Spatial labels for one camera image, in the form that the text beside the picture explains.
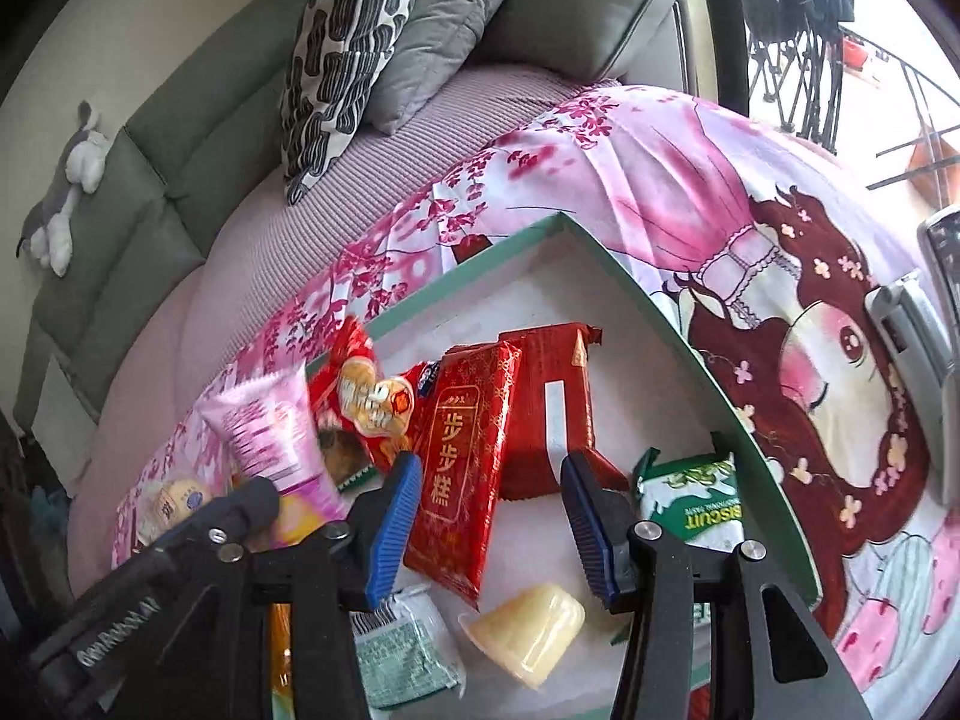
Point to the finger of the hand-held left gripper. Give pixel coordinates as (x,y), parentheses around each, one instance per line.
(240,514)

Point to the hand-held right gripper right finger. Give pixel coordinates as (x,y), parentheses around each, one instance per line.
(592,532)

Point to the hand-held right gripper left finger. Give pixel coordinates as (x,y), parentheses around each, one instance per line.
(391,532)

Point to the yellow swiss roll packet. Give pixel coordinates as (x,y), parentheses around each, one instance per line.
(172,499)

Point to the pink swiss roll packet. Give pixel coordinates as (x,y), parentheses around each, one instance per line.
(270,427)

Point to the green white biscuit packet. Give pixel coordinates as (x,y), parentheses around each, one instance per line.
(690,495)

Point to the red patterned cake packet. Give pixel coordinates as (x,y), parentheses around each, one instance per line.
(465,450)

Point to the yellow jelly cup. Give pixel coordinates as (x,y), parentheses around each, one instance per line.
(525,630)

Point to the green foil snack packet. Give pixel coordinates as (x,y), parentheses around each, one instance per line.
(405,660)

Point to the yellow barcode snack packet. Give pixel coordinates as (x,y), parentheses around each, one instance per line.
(280,652)

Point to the red rice cracker packet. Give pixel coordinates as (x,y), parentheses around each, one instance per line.
(360,390)

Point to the dark red snack packet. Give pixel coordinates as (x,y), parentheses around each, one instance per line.
(547,367)

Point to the teal cardboard box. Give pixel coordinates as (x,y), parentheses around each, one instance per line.
(525,292)

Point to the brown green snack packet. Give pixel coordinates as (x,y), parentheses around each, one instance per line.
(341,454)

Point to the teal cloth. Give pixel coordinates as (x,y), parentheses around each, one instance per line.
(49,511)

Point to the pink ribbed sofa cover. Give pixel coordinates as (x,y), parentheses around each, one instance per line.
(247,300)

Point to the silver metal stand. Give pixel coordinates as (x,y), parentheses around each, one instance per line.
(907,345)

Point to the grey green sofa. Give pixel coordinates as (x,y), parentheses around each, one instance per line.
(187,142)

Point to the printed cartoon blanket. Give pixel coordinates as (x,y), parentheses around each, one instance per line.
(675,165)

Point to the grey white plush toy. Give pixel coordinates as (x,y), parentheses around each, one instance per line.
(82,157)

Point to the black white patterned pillow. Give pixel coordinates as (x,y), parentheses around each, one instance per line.
(337,52)

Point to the orange flower pot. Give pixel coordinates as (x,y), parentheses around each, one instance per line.
(924,161)

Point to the grey pillow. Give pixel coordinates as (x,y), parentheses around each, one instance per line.
(450,22)

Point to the grey green cushion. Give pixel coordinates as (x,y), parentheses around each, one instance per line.
(585,7)

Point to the black metal railing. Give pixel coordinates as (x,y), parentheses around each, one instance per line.
(900,90)

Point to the dark door frame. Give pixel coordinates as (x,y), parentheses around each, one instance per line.
(720,15)

